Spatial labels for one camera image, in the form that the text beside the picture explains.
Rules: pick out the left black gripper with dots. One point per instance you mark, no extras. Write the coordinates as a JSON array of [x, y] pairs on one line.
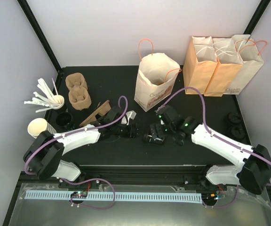
[[132, 132]]

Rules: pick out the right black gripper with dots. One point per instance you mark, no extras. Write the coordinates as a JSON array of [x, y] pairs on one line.
[[160, 133]]

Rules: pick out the single black paper cup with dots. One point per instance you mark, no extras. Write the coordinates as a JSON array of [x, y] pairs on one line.
[[158, 140]]

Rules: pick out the printed Cream Bear paper bag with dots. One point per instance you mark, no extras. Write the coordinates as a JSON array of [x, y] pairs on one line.
[[156, 77]]

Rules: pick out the black paper cup stack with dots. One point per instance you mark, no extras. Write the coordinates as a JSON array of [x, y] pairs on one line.
[[65, 120]]

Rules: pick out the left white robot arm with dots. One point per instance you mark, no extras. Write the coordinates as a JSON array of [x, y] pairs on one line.
[[44, 157]]

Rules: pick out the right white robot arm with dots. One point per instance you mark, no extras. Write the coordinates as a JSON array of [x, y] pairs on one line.
[[222, 146]]

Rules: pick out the black coffee lid back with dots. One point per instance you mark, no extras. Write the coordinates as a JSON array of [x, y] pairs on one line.
[[234, 118]]

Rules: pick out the black coffee lid middle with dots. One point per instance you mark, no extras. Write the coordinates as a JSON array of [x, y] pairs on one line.
[[236, 132]]

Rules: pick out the back-left pulp cup carrier stack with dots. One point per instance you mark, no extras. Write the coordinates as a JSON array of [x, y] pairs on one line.
[[78, 91]]

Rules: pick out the left orange paper bag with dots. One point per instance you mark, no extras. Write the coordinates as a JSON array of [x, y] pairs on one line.
[[200, 63]]

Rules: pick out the orange paper bag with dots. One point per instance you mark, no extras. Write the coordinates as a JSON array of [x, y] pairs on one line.
[[200, 63], [229, 63]]

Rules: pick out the stack of white paper cups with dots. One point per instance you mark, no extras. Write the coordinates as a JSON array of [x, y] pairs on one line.
[[39, 125]]

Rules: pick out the middle orange paper bag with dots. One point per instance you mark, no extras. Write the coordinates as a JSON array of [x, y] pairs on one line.
[[229, 63]]

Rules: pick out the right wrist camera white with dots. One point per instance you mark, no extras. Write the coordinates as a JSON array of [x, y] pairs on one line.
[[161, 114]]

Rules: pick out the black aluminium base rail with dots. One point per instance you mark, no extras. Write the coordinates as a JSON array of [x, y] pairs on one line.
[[191, 178]]

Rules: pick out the light blue cable duct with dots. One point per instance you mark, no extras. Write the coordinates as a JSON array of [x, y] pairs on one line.
[[117, 196]]

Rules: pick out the white bag orange handles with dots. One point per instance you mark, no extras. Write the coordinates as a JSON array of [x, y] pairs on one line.
[[250, 52]]

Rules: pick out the right black frame post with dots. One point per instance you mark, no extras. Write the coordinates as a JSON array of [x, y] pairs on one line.
[[262, 6]]

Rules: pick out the black frame post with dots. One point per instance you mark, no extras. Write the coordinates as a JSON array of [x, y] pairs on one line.
[[40, 34], [262, 6]]

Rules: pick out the left black frame post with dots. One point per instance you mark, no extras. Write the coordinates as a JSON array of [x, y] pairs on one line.
[[40, 34]]

